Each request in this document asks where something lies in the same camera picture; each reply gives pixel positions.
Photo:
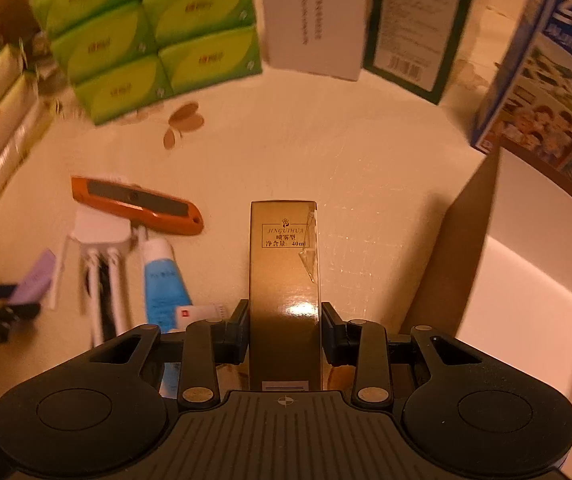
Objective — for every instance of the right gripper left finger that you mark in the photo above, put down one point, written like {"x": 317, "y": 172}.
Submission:
{"x": 206, "y": 346}

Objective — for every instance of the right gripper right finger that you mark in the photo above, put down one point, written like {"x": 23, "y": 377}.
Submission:
{"x": 357, "y": 352}

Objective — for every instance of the small white medicine box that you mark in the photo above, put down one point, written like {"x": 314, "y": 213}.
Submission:
{"x": 185, "y": 315}

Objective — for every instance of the small purple box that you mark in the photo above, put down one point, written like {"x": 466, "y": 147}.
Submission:
{"x": 36, "y": 282}

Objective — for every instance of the blue white ointment tube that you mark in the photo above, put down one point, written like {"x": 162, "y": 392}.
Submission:
{"x": 164, "y": 288}

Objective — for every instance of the gold slim carton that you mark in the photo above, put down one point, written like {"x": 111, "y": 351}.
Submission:
{"x": 285, "y": 351}

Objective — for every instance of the toothbrush heads blister pack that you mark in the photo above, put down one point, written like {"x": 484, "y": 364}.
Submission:
{"x": 104, "y": 240}

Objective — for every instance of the orange utility knife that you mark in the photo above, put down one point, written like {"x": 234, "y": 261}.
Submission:
{"x": 159, "y": 212}

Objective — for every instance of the brown open storage box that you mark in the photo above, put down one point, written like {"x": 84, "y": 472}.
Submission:
{"x": 500, "y": 274}

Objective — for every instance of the blue milk carton box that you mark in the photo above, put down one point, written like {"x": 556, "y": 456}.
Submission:
{"x": 529, "y": 101}

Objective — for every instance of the green tissue pack bundle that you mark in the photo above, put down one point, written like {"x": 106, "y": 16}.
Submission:
{"x": 121, "y": 55}

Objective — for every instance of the dark green labelled box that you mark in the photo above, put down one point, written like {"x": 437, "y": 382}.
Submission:
{"x": 418, "y": 44}

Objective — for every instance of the white cardboard box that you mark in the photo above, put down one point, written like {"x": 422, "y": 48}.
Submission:
{"x": 321, "y": 37}

